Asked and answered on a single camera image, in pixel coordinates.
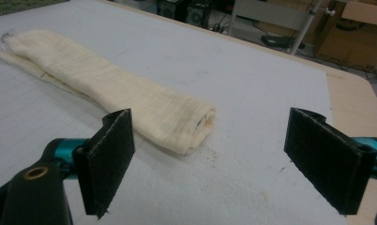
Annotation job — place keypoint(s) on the black power adapter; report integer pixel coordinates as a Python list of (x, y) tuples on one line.
[(278, 41)]

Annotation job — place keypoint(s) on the cream towel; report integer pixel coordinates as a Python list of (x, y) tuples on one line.
[(108, 90)]

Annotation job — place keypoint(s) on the white metal stand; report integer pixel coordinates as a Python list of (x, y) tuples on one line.
[(307, 26)]

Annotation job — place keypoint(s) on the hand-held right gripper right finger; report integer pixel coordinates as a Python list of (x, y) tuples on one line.
[(327, 162)]

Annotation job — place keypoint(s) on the grey cabinet panel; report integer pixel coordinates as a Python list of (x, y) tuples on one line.
[(271, 14)]

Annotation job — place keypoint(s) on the black computer tower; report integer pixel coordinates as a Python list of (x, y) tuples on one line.
[(185, 12)]

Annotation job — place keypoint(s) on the cardboard box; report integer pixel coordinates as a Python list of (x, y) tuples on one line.
[(354, 37)]

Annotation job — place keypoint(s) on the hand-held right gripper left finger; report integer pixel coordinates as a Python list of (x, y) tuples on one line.
[(107, 162)]

